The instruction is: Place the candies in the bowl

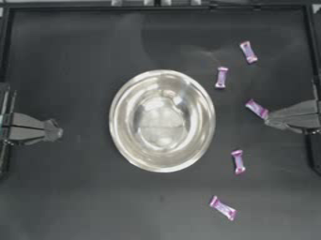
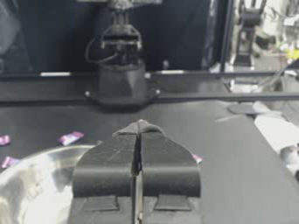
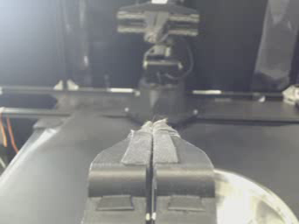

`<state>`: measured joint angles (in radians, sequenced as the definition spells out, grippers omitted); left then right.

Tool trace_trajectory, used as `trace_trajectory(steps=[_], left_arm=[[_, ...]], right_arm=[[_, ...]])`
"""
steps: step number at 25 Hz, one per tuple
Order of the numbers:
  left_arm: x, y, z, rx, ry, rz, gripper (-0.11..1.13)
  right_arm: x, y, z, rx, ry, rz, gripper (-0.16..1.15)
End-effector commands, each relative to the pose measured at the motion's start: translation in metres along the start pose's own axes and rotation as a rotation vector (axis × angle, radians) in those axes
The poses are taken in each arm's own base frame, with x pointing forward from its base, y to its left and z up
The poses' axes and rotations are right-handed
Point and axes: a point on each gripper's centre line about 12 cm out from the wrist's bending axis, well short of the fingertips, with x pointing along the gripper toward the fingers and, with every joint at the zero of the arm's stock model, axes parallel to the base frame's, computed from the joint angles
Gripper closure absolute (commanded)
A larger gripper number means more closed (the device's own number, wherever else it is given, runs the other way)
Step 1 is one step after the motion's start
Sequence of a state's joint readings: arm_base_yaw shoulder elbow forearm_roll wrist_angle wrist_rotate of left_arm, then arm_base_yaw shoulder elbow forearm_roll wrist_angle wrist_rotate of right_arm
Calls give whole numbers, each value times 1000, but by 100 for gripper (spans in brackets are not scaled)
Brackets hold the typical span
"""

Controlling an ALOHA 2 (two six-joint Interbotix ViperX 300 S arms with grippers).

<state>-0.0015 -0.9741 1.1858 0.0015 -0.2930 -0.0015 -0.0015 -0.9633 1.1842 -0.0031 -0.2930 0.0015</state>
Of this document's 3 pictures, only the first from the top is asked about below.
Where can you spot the purple candy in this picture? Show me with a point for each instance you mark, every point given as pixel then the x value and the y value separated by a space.
pixel 222 78
pixel 249 52
pixel 224 208
pixel 257 108
pixel 238 162

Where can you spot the grey frame bracket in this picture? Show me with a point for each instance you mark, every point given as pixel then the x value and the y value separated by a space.
pixel 166 2
pixel 115 2
pixel 149 2

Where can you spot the steel bowl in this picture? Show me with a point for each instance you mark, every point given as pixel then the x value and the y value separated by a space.
pixel 125 125

